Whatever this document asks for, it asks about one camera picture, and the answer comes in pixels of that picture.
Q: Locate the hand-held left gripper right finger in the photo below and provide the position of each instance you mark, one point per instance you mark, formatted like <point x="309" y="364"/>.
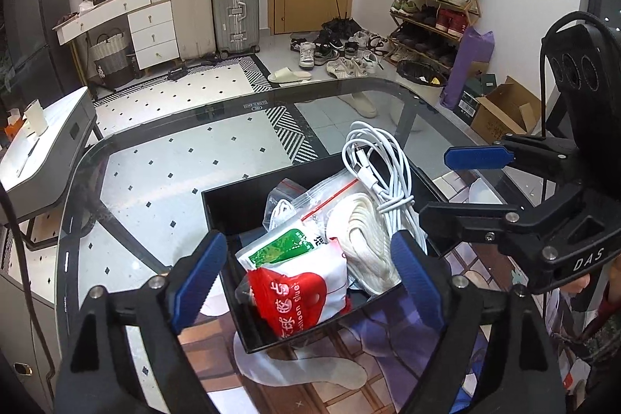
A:
<point x="412" y="278"/>

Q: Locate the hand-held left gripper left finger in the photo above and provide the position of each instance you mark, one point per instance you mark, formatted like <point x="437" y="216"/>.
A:
<point x="199" y="283"/>

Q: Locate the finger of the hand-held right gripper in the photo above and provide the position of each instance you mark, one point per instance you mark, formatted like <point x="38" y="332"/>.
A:
<point x="465" y="220"/>
<point x="478" y="156"/>

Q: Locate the black cardboard box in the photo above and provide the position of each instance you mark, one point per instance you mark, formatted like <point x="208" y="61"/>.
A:
<point x="228" y="210"/>

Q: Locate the green medicine packet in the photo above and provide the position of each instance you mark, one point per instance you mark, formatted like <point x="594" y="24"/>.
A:
<point x="281" y="246"/>

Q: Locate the red and white packet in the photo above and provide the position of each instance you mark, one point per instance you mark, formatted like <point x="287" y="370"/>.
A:
<point x="291" y="297"/>

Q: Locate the clear bag of white socks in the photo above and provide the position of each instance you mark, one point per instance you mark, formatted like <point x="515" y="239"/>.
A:
<point x="291" y="208"/>

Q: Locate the person's right hand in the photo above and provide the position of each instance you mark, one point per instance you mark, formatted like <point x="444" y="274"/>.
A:
<point x="576" y="286"/>

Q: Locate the open cardboard box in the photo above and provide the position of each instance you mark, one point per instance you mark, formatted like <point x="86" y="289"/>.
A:
<point x="509" y="113"/>

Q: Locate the dark green box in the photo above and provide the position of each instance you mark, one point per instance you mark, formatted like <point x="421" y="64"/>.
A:
<point x="478" y="96"/>

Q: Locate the purple yoga mat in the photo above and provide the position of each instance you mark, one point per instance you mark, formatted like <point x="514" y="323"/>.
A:
<point x="468" y="65"/>

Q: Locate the white trash bin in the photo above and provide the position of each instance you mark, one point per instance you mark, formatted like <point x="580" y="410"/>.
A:
<point x="419" y="72"/>

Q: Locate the beige slipper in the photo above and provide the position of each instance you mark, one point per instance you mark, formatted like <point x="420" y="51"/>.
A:
<point x="361" y="103"/>
<point x="288" y="75"/>

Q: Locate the printed table mat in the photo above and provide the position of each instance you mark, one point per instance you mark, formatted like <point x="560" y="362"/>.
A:
<point x="339" y="385"/>

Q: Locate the black and white patterned rug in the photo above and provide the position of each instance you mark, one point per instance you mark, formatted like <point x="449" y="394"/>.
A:
<point x="194" y="137"/>

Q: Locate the pile of shoes on floor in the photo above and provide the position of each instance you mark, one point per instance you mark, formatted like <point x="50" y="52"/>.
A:
<point x="339" y="50"/>

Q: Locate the grey bedside cabinet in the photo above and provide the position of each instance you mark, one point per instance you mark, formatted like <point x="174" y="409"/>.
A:
<point x="24" y="322"/>

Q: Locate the black umbrella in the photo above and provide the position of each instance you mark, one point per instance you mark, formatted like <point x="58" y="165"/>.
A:
<point x="342" y="26"/>

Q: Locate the white coffee table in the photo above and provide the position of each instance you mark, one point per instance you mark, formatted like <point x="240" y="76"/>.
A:
<point x="53" y="162"/>

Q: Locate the white cup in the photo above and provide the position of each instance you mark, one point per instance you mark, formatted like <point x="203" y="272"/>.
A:
<point x="36" y="118"/>

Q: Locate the wicker laundry basket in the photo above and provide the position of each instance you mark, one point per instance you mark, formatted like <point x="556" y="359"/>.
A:
<point x="110" y="60"/>

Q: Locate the orange box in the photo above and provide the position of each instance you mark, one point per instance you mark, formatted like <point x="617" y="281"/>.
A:
<point x="13" y="127"/>

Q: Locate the white vanity desk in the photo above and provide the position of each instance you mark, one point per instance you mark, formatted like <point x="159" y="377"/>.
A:
<point x="145" y="26"/>

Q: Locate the beige suitcase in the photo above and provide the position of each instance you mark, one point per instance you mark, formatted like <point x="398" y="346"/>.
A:
<point x="193" y="14"/>

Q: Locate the silver suitcase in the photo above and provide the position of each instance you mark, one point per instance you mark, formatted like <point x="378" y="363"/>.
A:
<point x="235" y="9"/>

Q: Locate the dark grey refrigerator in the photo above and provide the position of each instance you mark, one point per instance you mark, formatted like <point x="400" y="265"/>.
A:
<point x="39" y="31"/>

